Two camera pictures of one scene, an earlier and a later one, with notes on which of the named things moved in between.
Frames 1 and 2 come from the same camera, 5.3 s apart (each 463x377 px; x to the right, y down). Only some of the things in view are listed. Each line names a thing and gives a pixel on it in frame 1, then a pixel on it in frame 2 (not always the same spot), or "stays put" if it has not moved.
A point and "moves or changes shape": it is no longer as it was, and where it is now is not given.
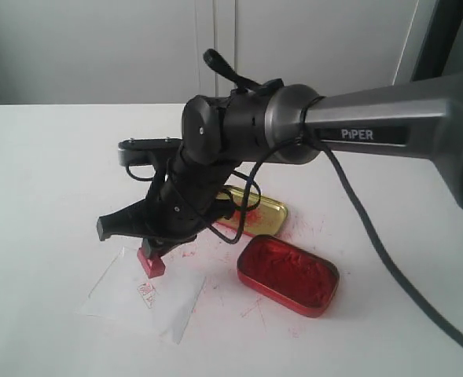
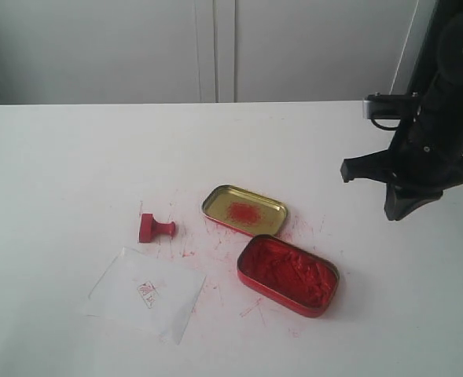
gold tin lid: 263,217 stays put
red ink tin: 303,283 stays put
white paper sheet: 160,305 stays put
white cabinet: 126,52 stays put
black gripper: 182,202 -> 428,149
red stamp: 154,266 moves or changes shape
